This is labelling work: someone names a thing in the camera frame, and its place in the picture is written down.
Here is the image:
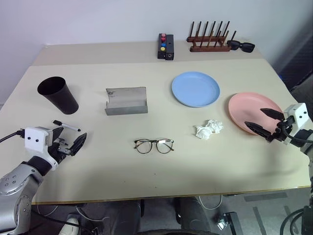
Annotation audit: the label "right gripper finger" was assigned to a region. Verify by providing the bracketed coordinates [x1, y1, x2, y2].
[245, 121, 273, 142]
[260, 107, 285, 121]

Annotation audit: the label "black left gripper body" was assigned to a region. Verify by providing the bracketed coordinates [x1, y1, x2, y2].
[48, 138, 75, 167]

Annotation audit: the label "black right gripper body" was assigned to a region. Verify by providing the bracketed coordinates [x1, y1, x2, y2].
[268, 117, 295, 144]

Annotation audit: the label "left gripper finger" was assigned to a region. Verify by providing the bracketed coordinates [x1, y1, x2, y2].
[52, 127, 64, 143]
[70, 132, 88, 156]

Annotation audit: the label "black and white marker pen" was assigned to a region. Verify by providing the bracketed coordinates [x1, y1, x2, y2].
[52, 119, 82, 133]

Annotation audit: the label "blue plate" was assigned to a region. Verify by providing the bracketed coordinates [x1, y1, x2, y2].
[171, 71, 221, 108]

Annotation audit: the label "tortoiseshell eyeglasses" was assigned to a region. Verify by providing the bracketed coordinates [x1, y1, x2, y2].
[133, 138, 176, 155]

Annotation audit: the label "pink plate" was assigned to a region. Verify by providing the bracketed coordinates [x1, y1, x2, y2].
[228, 92, 285, 137]

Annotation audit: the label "black plastic cup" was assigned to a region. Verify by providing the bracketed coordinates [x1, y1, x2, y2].
[37, 76, 80, 115]

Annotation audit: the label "black sunglasses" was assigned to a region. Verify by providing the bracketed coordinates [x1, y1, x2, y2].
[226, 40, 256, 53]

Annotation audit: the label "white rounded shoe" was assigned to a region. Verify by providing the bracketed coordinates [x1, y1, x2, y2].
[59, 216, 80, 235]

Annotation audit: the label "brown wooden peg rack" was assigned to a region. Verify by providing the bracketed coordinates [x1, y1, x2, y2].
[186, 21, 238, 53]

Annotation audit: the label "black metal floor stand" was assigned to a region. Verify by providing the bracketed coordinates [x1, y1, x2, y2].
[214, 211, 239, 235]

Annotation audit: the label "dark rounded shape under table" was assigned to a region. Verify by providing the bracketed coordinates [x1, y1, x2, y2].
[173, 195, 212, 233]

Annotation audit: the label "black box with coloured buttons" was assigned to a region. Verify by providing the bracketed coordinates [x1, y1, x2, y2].
[157, 33, 168, 60]

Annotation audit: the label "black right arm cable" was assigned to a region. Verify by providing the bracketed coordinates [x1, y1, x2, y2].
[281, 123, 313, 148]

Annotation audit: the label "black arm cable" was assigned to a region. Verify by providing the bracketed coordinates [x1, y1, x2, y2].
[0, 130, 25, 144]
[281, 123, 313, 148]

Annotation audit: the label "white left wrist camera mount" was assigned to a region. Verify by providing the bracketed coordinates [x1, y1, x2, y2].
[24, 126, 59, 171]

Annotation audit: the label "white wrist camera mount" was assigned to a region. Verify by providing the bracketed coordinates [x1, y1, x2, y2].
[24, 126, 59, 171]
[283, 102, 308, 145]

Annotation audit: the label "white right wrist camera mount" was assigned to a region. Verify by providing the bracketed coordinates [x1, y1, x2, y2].
[283, 102, 308, 145]

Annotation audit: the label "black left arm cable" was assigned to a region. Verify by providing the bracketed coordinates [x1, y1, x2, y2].
[0, 130, 25, 144]

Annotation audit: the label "white floor cable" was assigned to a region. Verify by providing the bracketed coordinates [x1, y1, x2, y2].
[198, 194, 224, 211]

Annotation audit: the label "black cable loop near floor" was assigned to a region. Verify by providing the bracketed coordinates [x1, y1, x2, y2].
[280, 207, 307, 235]

